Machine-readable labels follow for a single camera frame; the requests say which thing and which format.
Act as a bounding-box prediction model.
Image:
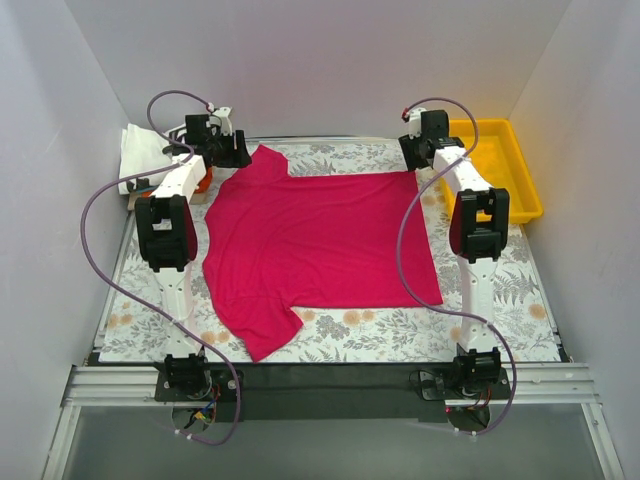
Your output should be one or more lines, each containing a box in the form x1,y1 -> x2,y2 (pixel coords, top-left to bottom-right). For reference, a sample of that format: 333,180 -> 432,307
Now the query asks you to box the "magenta t shirt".
202,146 -> 442,362

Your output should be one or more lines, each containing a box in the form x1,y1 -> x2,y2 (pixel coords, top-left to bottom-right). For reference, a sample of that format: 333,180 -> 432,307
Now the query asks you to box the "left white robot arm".
134,107 -> 251,400

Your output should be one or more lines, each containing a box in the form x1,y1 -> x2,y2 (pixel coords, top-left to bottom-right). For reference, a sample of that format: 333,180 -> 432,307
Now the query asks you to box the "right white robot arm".
399,107 -> 510,398

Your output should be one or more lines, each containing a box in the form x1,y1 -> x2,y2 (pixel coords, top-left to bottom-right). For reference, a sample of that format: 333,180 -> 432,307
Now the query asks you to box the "orange folded t shirt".
194,167 -> 214,194

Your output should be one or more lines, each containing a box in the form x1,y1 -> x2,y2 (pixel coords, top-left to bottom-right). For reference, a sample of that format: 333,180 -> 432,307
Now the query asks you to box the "yellow plastic bin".
470,118 -> 544,225

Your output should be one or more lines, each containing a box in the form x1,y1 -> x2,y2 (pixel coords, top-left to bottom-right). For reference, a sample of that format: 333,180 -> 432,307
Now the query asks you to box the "floral table mat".
94,140 -> 560,363

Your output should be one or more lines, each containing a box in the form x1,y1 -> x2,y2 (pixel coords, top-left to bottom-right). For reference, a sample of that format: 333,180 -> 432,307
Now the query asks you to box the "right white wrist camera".
401,107 -> 426,139

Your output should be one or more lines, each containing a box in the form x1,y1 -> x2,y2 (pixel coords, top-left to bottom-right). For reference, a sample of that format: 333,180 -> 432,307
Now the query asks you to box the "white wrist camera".
401,107 -> 426,139
206,103 -> 233,136

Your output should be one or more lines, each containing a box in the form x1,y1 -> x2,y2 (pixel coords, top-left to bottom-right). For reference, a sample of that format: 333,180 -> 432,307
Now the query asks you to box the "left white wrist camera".
206,103 -> 233,136

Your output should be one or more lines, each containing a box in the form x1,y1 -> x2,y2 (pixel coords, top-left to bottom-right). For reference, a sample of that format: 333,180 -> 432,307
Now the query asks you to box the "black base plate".
154,362 -> 511,422

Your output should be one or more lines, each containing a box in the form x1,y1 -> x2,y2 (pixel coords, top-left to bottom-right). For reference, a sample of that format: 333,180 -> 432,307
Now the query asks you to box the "aluminium front rail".
43,363 -> 625,479

